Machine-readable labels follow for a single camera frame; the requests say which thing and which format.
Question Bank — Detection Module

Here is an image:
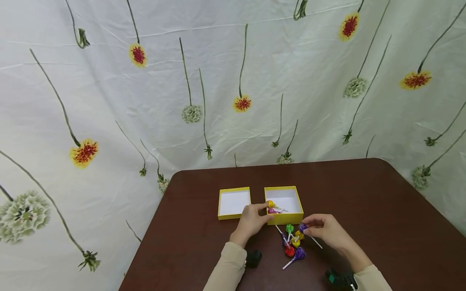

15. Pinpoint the person's left hand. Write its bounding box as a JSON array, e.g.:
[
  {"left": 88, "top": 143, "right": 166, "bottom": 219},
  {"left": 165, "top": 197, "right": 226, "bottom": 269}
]
[{"left": 232, "top": 202, "right": 274, "bottom": 245}]

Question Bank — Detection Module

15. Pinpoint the person's right hand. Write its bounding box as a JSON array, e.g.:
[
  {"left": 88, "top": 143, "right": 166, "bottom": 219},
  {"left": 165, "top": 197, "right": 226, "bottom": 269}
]
[{"left": 302, "top": 214, "right": 357, "bottom": 255}]

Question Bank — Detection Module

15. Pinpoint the purple lollipop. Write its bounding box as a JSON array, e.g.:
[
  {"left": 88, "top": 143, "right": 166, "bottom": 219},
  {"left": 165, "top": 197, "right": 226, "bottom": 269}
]
[{"left": 299, "top": 223, "right": 324, "bottom": 249}]

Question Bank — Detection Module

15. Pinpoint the yellow box with white inside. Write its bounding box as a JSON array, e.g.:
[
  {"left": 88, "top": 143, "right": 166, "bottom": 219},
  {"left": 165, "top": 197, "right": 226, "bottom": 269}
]
[{"left": 264, "top": 186, "right": 304, "bottom": 226}]

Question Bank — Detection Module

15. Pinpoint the person's left forearm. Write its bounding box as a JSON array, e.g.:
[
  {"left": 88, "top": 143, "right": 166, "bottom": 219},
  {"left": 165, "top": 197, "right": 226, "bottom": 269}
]
[{"left": 203, "top": 233, "right": 248, "bottom": 291}]

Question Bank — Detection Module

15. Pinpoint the person's right forearm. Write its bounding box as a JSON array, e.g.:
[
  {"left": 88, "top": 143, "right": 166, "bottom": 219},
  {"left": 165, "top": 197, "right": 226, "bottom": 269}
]
[{"left": 342, "top": 242, "right": 393, "bottom": 291}]

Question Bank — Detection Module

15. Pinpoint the shallow yellow box lid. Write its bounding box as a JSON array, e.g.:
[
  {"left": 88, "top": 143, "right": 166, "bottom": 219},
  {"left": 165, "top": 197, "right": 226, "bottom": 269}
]
[{"left": 218, "top": 187, "right": 252, "bottom": 221}]

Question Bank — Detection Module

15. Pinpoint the pile of colorful lollipops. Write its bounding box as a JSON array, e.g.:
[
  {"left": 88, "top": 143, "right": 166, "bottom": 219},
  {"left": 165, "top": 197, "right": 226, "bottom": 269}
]
[{"left": 275, "top": 224, "right": 307, "bottom": 270}]

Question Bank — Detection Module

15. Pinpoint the black wrist band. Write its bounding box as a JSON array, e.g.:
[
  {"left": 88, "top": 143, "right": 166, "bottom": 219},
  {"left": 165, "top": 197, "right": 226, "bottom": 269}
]
[
  {"left": 246, "top": 249, "right": 263, "bottom": 269},
  {"left": 325, "top": 268, "right": 358, "bottom": 291}
]

